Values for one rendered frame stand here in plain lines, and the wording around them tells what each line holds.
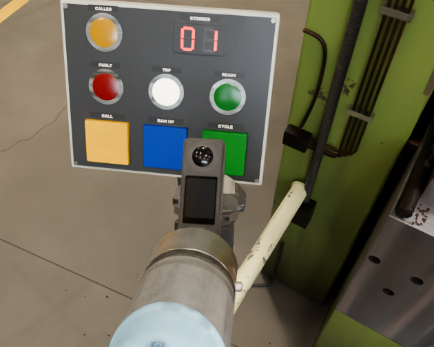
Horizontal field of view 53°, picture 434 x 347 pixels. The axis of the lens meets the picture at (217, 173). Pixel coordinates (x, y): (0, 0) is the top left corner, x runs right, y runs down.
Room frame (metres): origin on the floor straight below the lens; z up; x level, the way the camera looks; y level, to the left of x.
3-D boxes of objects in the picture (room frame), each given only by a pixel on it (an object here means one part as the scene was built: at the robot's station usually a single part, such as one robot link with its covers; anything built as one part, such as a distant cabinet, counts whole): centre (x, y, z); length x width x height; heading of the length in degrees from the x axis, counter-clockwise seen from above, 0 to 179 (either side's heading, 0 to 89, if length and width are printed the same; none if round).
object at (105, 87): (0.55, 0.18, 1.09); 0.05 x 0.03 x 0.04; 58
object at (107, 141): (0.51, 0.19, 1.01); 0.07 x 0.05 x 0.07; 83
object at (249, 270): (0.50, -0.11, 0.62); 0.44 x 0.05 x 0.05; 148
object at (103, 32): (0.59, 0.18, 1.16); 0.05 x 0.03 x 0.04; 58
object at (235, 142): (0.48, -0.01, 1.01); 0.07 x 0.05 x 0.07; 83
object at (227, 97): (0.53, -0.02, 1.09); 0.05 x 0.03 x 0.04; 58
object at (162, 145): (0.49, 0.09, 1.01); 0.07 x 0.05 x 0.07; 83
